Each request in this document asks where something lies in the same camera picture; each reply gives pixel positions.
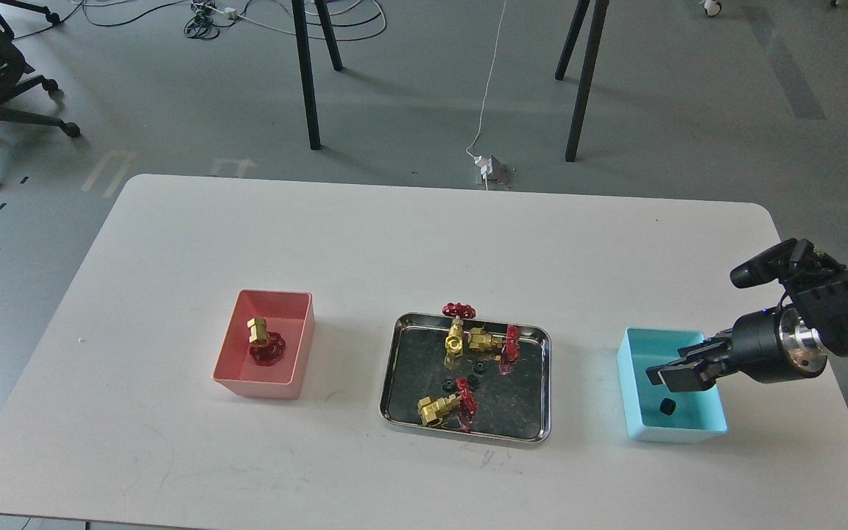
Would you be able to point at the black table leg pair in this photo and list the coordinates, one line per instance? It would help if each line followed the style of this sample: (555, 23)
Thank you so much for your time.
(304, 56)
(598, 18)

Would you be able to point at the brass valve front red handwheel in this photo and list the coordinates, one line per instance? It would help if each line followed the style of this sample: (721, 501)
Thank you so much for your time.
(436, 411)

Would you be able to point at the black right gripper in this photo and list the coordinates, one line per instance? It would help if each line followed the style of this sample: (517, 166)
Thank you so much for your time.
(751, 346)

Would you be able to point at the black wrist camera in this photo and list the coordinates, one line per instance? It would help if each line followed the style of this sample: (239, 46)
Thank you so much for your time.
(779, 262)

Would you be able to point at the brass valve red handwheel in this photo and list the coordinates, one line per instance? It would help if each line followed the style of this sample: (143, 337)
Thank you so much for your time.
(483, 342)
(436, 411)
(266, 348)
(454, 341)

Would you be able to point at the white caster wheel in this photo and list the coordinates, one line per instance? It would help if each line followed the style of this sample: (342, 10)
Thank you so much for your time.
(711, 7)

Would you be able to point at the light blue plastic box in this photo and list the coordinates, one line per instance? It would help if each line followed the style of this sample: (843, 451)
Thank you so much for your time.
(699, 416)

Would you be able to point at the shiny metal tray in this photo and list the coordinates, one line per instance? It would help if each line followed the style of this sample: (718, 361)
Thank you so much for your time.
(514, 399)

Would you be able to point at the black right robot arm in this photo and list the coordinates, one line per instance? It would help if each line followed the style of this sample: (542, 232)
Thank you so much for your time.
(790, 341)

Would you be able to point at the pink plastic box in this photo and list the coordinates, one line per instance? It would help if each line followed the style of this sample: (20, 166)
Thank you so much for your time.
(289, 313)

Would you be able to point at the brass valve upright red handwheel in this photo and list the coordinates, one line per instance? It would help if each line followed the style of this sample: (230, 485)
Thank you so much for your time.
(454, 341)

